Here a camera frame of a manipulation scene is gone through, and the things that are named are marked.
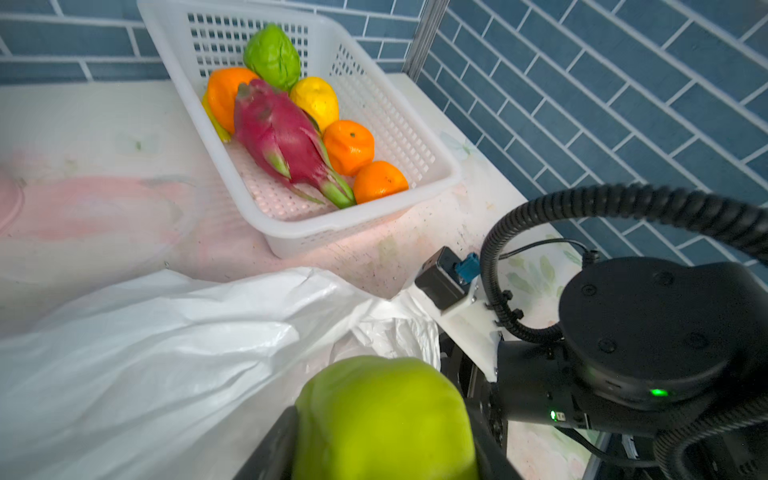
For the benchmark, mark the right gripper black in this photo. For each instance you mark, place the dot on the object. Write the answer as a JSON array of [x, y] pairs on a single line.
[[472, 384]]

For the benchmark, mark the pink dragon fruit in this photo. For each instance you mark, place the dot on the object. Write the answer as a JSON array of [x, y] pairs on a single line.
[[284, 143]]

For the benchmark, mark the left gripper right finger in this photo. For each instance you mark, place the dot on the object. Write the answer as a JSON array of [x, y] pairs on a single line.
[[491, 462]]

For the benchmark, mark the yellow lemon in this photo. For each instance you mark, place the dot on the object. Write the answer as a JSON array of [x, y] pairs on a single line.
[[318, 99]]

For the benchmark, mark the white plastic basket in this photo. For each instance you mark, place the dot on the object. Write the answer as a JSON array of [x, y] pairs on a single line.
[[195, 38]]

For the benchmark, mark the yellow banana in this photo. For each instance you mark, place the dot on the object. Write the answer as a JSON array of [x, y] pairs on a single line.
[[223, 134]]

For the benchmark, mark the large orange fruit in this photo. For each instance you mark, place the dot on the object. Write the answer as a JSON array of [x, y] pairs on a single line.
[[378, 180]]

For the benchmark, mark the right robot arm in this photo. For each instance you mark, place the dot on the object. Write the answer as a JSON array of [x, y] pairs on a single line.
[[670, 355]]

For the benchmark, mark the white plastic bag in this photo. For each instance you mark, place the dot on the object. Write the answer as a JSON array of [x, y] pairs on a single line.
[[168, 377]]

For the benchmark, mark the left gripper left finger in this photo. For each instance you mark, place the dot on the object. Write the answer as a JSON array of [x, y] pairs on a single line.
[[273, 457]]

